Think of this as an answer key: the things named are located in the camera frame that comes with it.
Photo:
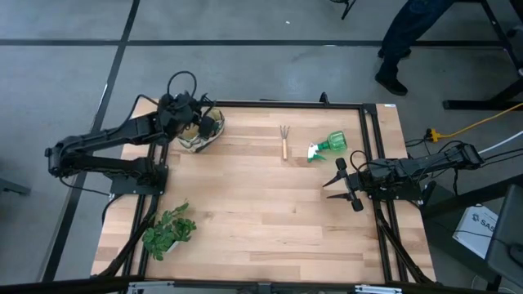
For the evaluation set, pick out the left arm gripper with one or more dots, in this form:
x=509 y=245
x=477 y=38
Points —
x=177 y=114

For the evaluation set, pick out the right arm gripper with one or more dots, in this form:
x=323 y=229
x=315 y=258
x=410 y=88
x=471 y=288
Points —
x=358 y=183

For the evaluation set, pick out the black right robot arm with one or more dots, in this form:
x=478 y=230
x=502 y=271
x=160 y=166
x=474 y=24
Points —
x=408 y=169

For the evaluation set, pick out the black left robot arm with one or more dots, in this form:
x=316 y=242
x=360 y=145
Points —
x=102 y=139

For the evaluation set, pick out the green plastic spray bottle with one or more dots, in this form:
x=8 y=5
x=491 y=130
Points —
x=335 y=141

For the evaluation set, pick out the potted artificial green plant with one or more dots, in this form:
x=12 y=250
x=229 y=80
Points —
x=167 y=232

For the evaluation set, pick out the white printed cardboard box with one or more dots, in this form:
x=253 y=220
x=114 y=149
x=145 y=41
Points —
x=476 y=230

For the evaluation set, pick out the person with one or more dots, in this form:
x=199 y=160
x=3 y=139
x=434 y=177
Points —
x=402 y=32

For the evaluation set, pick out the dark grey chair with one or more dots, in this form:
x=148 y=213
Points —
x=508 y=237

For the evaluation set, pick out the black crossbar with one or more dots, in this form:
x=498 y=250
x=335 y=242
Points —
x=61 y=286

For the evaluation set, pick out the black metal table frame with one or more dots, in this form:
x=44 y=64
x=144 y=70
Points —
x=265 y=105

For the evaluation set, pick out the black clamp bracket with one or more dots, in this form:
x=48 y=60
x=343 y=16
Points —
x=324 y=99

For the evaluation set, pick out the silver bracket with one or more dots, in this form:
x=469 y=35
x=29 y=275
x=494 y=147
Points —
x=378 y=290
x=151 y=288

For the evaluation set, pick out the black metal stand frame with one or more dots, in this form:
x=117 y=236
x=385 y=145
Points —
x=496 y=24

